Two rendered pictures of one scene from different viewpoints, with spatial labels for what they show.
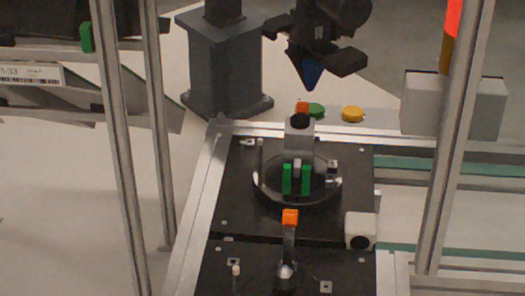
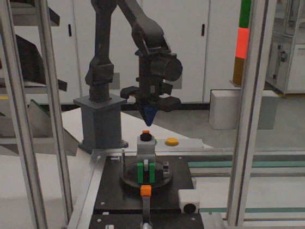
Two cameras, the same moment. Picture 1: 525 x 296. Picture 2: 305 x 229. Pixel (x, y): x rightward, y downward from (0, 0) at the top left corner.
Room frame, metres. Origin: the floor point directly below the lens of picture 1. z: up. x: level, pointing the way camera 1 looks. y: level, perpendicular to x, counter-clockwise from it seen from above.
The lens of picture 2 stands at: (0.21, 0.01, 1.41)
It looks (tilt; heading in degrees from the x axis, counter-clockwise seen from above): 22 degrees down; 353
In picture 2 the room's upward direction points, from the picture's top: straight up
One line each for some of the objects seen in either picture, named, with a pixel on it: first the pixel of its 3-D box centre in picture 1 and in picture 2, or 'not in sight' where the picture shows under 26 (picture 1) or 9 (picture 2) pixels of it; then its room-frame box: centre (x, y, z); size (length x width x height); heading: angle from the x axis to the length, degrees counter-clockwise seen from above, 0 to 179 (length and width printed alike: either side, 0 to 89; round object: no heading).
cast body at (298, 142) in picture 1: (298, 141); (146, 149); (0.84, -0.06, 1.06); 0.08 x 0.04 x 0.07; 174
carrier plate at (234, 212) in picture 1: (296, 188); (146, 181); (0.85, -0.06, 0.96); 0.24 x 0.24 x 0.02; 84
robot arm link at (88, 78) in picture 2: not in sight; (99, 75); (1.24, 0.06, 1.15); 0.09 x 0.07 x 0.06; 120
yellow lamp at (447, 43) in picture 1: (462, 51); (247, 70); (0.71, -0.24, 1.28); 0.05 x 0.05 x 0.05
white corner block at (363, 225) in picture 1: (359, 231); (188, 202); (0.74, -0.15, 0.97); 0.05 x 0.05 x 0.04; 84
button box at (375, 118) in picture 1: (351, 128); (171, 150); (1.05, -0.17, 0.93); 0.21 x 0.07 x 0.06; 84
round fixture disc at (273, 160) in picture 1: (297, 179); (146, 174); (0.85, -0.06, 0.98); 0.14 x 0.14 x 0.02
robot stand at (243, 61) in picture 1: (225, 62); (102, 124); (1.24, 0.07, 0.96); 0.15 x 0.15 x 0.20; 39
